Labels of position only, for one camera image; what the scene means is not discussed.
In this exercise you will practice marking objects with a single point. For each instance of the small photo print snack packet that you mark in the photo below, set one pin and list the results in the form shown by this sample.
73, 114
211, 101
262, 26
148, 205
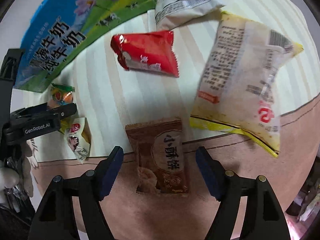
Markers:
77, 140

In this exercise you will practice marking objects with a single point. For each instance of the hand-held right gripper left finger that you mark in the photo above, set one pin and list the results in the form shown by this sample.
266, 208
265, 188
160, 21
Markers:
112, 172

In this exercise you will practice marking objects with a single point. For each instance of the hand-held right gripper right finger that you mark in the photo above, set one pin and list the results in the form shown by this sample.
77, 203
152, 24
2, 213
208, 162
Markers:
207, 172

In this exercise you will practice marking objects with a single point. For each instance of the yellow white bread packet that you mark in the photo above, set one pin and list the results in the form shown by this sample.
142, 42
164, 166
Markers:
240, 80

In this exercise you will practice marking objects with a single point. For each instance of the white grey snack packet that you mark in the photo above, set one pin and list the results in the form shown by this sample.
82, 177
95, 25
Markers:
185, 2

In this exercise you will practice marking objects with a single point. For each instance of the brown pastry packet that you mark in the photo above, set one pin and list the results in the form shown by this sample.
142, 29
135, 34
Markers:
162, 155

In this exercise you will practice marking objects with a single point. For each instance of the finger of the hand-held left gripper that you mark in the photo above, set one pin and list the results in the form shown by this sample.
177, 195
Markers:
42, 122

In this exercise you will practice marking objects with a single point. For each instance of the blue green cardboard box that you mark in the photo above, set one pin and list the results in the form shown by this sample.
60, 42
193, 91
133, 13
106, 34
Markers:
75, 30

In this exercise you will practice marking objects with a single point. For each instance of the green candy packet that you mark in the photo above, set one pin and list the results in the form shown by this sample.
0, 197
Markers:
61, 95

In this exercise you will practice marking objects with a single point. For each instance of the red triangular snack packet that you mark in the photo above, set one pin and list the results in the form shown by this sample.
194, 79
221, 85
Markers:
147, 52

